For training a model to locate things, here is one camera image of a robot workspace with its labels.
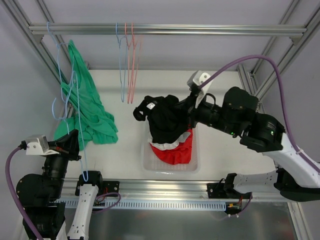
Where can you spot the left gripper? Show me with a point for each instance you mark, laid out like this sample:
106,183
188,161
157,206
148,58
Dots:
64,152

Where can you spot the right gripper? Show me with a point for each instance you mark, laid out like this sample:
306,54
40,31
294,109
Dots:
191,110

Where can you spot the green tank top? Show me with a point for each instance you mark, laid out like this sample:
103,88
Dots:
98,125

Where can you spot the white tank top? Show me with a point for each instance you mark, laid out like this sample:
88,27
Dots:
169,146

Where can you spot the black tank top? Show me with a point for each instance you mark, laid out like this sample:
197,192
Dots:
166,122

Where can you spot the red tank top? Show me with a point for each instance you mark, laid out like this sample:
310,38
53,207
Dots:
180,155

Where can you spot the pink hanger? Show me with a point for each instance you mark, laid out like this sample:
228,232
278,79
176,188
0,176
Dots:
129,43
135,64

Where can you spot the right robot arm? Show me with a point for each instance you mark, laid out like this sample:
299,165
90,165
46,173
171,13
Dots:
295,180

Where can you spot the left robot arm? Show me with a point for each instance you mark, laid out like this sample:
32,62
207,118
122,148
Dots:
39,193

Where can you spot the white plastic basket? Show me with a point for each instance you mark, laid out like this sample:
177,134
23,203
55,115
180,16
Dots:
151,163

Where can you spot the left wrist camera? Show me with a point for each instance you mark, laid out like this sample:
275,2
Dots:
37,145

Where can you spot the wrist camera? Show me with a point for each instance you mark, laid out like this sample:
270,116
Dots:
37,145
194,83

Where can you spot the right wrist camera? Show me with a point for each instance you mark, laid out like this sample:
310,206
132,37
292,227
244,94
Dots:
194,83

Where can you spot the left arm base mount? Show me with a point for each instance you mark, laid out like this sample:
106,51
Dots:
110,187

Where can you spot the front aluminium rail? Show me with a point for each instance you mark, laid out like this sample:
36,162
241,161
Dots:
179,190

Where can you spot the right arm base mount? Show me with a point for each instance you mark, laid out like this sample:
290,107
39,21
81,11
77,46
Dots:
217,191

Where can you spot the slotted cable duct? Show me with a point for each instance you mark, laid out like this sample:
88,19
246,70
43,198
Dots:
139,204

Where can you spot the aluminium hanging rail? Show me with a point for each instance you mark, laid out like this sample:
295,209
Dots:
278,30

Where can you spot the right aluminium frame post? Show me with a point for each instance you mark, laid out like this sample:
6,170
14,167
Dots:
261,77

